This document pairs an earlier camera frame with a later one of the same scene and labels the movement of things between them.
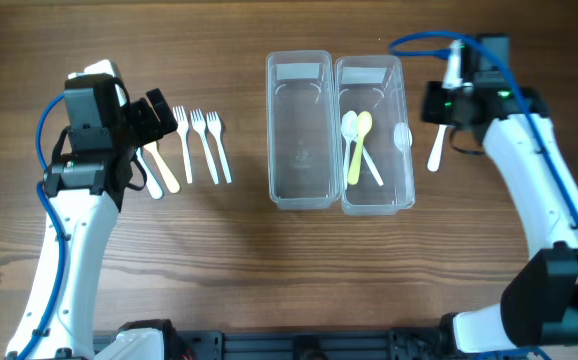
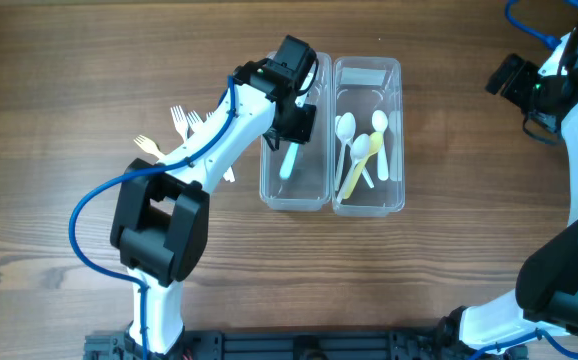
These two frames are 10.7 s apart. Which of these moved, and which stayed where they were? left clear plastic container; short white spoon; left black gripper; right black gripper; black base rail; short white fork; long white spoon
Moved: right black gripper; short white fork; short white spoon; long white spoon; left black gripper
Stayed: black base rail; left clear plastic container
